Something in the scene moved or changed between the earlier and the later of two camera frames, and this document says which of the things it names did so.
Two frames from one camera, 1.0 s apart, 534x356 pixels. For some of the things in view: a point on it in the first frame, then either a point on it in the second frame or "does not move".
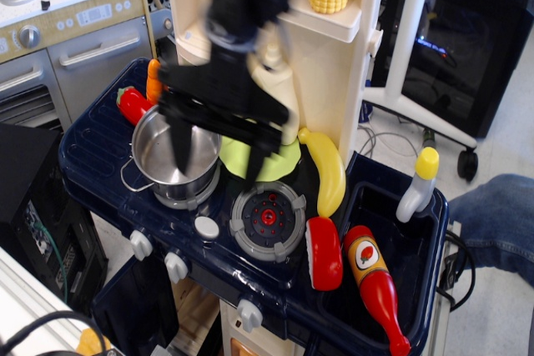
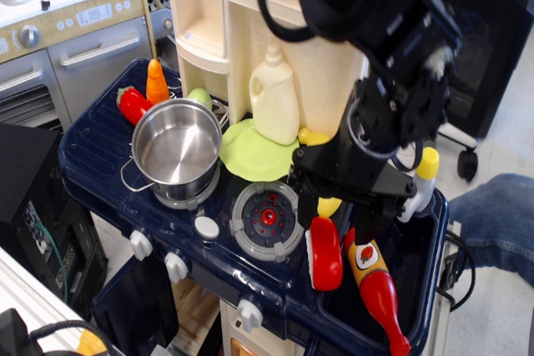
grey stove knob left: [142, 244] does not move
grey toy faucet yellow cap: [423, 185] does not move
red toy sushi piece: [324, 253] does not move
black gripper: [222, 95] → [384, 117]
